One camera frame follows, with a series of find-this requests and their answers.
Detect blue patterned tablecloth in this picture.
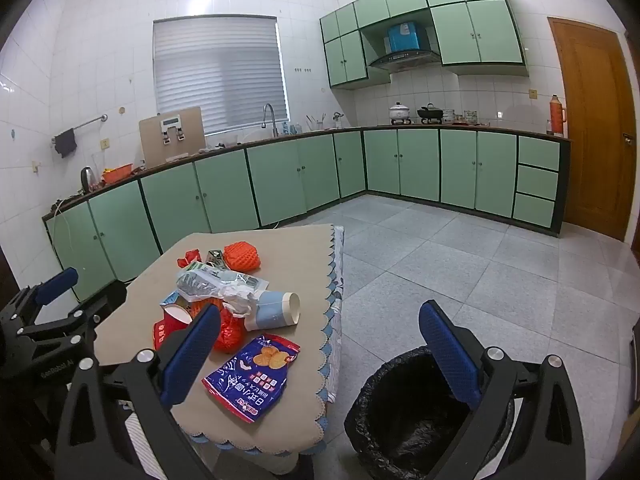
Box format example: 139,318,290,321
192,225,347,461

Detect dark towel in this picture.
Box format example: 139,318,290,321
54,129,78,158

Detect metal towel rail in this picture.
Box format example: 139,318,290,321
50,115,108,145

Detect white window blind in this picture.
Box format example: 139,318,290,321
152,14,291,137

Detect orange plastic basket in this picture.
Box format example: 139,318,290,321
102,163,135,183

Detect green base cabinet run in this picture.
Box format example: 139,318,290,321
42,127,571,303

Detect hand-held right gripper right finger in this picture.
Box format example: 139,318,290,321
419,300,588,480

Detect green wall cabinet unit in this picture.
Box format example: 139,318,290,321
320,0,530,91

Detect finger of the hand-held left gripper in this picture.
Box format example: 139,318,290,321
0,267,79,333
17,281,127,350

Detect wooden door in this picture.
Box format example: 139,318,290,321
547,16,638,242

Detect clear plastic bag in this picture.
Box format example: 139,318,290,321
176,267,268,331

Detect red thermos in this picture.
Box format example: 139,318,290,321
550,94,568,136

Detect table with beige cloth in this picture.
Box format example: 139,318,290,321
92,224,346,456

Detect green white milk carton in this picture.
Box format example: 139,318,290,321
176,249,227,283

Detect white striped cloth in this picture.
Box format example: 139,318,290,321
124,412,171,480

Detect orange foam fruit net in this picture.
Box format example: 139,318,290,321
222,242,262,275

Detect blue snack packet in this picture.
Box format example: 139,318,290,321
201,334,302,425

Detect red paper cup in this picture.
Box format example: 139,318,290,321
152,305,193,351

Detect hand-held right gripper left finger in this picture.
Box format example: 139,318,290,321
54,304,222,480

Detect range hood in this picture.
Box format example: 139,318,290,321
367,49,442,73

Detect metal faucet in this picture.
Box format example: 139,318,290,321
262,103,280,138

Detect black trash bin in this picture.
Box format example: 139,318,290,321
344,346,516,480

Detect white blue paper cup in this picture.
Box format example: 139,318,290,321
245,290,302,332

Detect cardboard box on counter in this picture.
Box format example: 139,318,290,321
138,106,206,163

